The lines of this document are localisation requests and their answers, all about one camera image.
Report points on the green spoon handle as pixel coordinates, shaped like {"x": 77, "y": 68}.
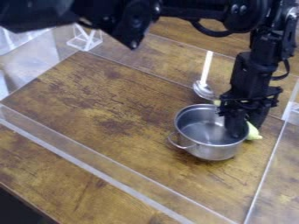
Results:
{"x": 253, "y": 132}

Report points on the clear acrylic triangle stand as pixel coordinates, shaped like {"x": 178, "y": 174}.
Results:
{"x": 85, "y": 40}

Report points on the clear acrylic front barrier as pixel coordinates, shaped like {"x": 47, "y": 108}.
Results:
{"x": 157, "y": 195}

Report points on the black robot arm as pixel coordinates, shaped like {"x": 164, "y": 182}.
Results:
{"x": 269, "y": 20}

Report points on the stainless steel pot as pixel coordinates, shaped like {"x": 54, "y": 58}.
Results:
{"x": 202, "y": 135}

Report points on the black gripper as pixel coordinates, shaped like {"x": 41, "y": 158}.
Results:
{"x": 252, "y": 97}

